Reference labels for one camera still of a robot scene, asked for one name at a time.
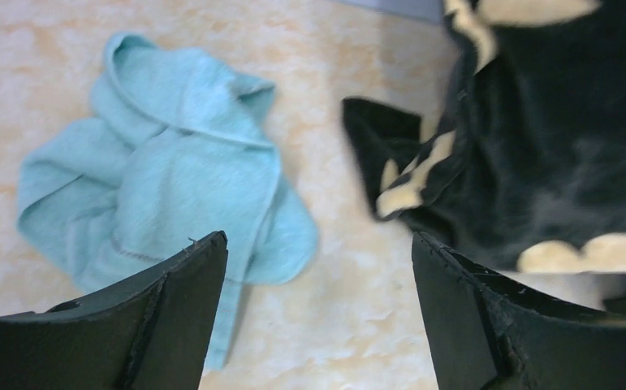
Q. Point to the light blue cloth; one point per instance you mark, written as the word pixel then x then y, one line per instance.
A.
pixel 174 149

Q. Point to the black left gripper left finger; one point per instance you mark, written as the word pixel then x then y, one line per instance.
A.
pixel 148 331

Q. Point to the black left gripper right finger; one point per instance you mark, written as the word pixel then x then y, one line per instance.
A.
pixel 487 331

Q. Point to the black floral plush blanket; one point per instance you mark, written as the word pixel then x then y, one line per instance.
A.
pixel 526 168

